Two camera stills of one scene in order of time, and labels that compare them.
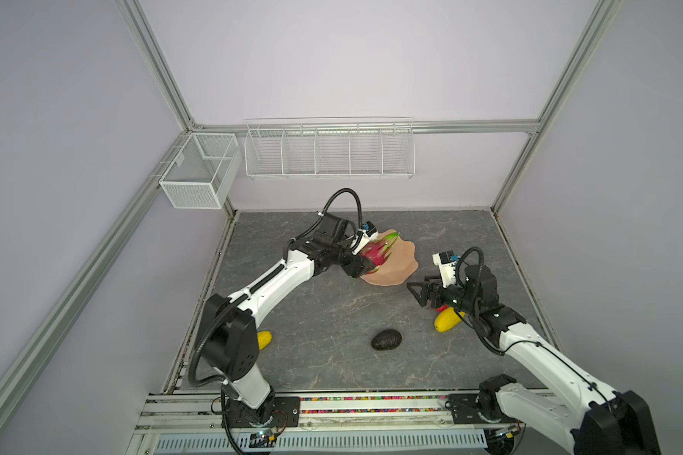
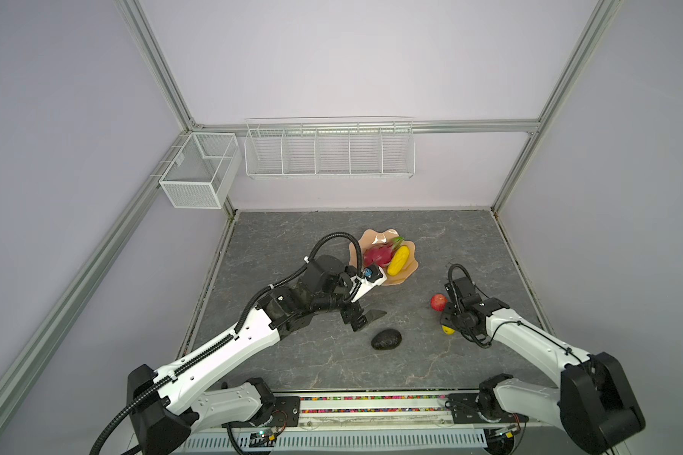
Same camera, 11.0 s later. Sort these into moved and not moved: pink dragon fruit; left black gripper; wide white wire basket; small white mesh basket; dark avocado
Moved: left black gripper
Not moved: small white mesh basket; dark avocado; pink dragon fruit; wide white wire basket
